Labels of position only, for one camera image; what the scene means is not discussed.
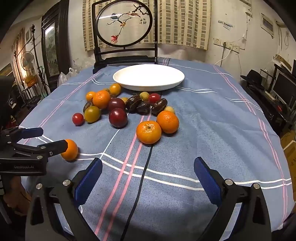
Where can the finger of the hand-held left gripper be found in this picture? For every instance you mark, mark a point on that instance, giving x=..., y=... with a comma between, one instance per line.
x=55, y=147
x=32, y=132

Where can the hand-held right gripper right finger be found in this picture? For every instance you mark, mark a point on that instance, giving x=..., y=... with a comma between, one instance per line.
x=208, y=183

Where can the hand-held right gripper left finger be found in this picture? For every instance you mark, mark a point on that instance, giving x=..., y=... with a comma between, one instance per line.
x=89, y=182

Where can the mandarin orange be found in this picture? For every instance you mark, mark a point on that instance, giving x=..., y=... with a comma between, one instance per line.
x=168, y=122
x=70, y=150
x=101, y=99
x=148, y=132

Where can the red cherry tomato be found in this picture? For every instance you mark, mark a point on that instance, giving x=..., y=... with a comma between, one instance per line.
x=78, y=119
x=154, y=98

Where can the yellow-green round fruit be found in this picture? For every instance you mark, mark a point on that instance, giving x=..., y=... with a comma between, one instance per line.
x=92, y=114

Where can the brown water chestnut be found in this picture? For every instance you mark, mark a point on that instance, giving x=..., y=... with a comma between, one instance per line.
x=159, y=106
x=143, y=108
x=133, y=103
x=87, y=107

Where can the small orange kumquat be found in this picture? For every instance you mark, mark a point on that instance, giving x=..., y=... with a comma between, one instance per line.
x=90, y=96
x=115, y=89

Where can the white plate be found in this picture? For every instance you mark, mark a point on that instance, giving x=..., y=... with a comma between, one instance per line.
x=148, y=76

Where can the blue striped tablecloth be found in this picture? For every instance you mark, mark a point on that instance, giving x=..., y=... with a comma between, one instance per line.
x=208, y=139

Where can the white plastic bag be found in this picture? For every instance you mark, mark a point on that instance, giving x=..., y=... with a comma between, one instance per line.
x=63, y=77

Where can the standing fan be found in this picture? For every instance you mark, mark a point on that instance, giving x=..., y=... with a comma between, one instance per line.
x=28, y=60

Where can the dark wooden framed panel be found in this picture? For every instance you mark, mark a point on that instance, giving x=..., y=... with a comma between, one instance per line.
x=62, y=34

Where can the dark side desk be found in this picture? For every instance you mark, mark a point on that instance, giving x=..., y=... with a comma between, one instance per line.
x=259, y=92

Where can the black hat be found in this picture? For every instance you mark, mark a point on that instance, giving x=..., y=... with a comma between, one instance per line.
x=252, y=77

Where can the computer monitor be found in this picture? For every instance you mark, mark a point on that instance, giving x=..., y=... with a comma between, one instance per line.
x=283, y=85

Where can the round bird embroidery screen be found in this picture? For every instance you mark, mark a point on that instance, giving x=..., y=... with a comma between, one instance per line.
x=124, y=30

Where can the beige checked curtain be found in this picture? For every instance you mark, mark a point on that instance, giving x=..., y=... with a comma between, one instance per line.
x=180, y=23

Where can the white wall socket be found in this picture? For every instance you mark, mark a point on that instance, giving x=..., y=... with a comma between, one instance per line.
x=217, y=41
x=227, y=45
x=237, y=48

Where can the small framed wall panel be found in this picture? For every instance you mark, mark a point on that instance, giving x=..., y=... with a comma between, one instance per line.
x=268, y=25

